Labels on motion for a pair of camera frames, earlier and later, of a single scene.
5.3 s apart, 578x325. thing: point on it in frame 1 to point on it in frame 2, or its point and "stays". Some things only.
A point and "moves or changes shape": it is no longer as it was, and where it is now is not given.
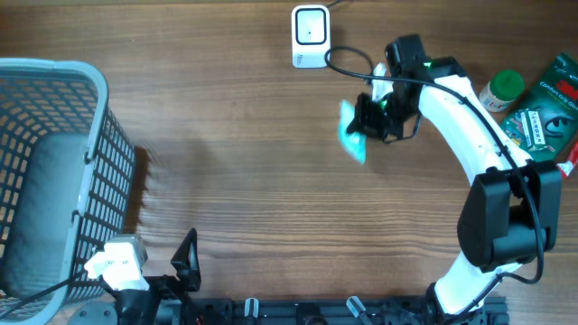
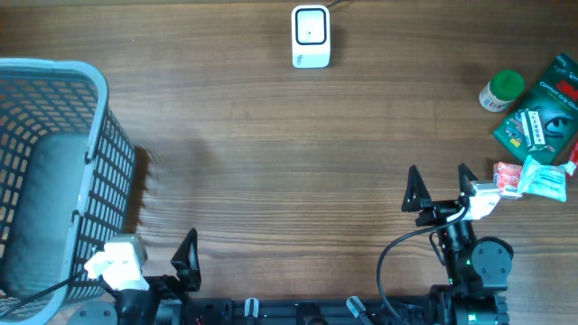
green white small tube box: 531,126 stays
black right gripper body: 385,116 to 438,214
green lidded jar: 504,87 stays
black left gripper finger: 187,263 stays
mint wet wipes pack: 356,143 moves or changes shape
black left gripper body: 164,287 stays
